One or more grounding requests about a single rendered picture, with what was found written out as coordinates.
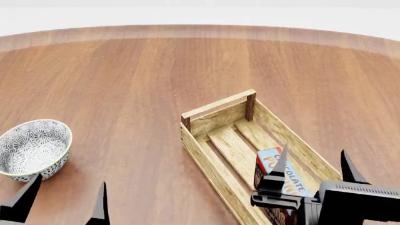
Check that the light wooden slatted crate tray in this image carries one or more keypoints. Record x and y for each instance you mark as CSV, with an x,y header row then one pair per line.
x,y
231,145

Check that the white bowl with floral pattern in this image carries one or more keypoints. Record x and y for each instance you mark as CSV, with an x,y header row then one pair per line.
x,y
31,150

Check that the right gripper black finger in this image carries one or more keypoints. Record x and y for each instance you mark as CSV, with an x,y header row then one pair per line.
x,y
351,173
273,182

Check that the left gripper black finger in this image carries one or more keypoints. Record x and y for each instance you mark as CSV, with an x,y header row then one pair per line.
x,y
100,211
18,206

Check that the chocolate pudding box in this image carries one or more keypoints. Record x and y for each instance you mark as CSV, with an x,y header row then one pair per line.
x,y
293,178

